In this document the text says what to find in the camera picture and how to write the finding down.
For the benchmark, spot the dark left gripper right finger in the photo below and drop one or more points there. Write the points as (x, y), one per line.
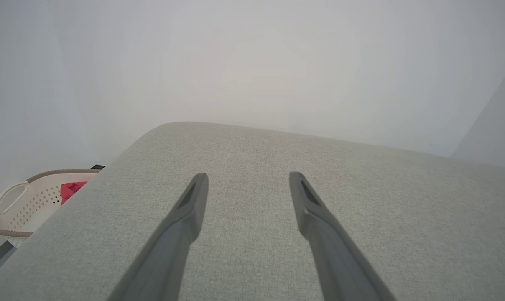
(332, 251)

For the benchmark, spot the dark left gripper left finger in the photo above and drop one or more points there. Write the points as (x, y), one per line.
(173, 246)

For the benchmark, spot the red cloth in basket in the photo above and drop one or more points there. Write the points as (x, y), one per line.
(70, 190)

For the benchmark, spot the grey fabric sofa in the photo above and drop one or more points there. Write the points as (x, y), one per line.
(252, 159)

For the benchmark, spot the beige plastic laundry basket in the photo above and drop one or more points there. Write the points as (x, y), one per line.
(31, 205)

